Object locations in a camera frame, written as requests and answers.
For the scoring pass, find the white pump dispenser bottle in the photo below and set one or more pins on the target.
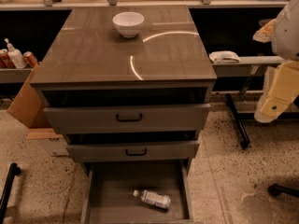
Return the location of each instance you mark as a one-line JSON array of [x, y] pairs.
[[15, 56]]

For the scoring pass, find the red soda can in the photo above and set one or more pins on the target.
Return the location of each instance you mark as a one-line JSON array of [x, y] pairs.
[[30, 58], [5, 58]]

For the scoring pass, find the red soda can left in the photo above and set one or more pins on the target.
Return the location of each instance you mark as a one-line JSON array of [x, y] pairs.
[[5, 58]]

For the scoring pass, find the white cardboard box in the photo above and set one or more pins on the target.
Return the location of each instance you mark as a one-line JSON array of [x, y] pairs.
[[53, 143]]

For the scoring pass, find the black stand foot left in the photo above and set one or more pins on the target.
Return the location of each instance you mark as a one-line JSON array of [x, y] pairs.
[[13, 171]]

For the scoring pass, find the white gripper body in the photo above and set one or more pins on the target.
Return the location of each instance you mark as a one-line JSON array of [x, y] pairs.
[[287, 34]]

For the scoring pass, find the grey open bottom drawer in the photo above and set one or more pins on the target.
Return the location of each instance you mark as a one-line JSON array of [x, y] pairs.
[[109, 197]]

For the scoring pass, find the clear plastic water bottle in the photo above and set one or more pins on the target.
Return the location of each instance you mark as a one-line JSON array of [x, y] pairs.
[[153, 198]]

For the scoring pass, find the grey left shelf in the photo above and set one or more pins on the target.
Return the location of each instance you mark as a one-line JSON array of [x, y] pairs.
[[14, 75]]

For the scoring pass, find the folded white cloth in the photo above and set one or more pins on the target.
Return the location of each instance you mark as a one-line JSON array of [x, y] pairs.
[[225, 56]]

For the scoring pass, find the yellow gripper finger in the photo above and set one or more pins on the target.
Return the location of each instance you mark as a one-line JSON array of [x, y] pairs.
[[264, 34], [280, 89]]

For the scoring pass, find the grey middle drawer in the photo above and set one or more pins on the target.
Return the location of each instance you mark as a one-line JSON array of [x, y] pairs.
[[174, 150]]

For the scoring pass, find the grey top drawer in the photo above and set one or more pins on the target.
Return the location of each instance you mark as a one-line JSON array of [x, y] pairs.
[[127, 119]]

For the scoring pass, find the black chair base foot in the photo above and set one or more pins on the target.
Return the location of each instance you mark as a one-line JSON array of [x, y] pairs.
[[276, 189]]

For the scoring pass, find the white ceramic bowl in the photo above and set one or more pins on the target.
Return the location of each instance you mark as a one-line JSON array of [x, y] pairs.
[[128, 24]]

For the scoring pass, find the grey drawer cabinet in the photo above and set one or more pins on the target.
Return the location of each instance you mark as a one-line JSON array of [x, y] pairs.
[[90, 64]]

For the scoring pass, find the black table leg frame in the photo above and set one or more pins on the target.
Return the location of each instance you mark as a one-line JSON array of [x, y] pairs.
[[239, 117]]

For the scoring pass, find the grey right shelf rail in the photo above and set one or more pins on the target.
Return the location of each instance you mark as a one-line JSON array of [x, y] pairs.
[[244, 67]]

